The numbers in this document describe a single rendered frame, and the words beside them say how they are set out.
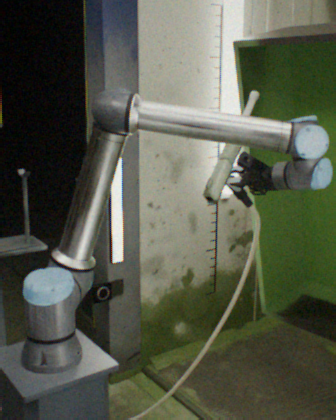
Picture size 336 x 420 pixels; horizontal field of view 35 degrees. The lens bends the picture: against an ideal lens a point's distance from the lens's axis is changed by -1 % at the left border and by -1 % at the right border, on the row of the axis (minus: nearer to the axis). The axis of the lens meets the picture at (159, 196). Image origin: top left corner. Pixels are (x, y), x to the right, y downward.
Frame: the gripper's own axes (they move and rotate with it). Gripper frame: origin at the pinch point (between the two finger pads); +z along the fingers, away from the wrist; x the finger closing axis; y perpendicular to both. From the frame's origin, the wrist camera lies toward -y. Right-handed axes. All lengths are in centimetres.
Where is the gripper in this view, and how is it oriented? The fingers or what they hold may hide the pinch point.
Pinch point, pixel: (224, 175)
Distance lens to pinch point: 184.3
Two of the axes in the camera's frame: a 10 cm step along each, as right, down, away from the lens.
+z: -7.1, 0.2, 7.1
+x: 4.0, -8.1, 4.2
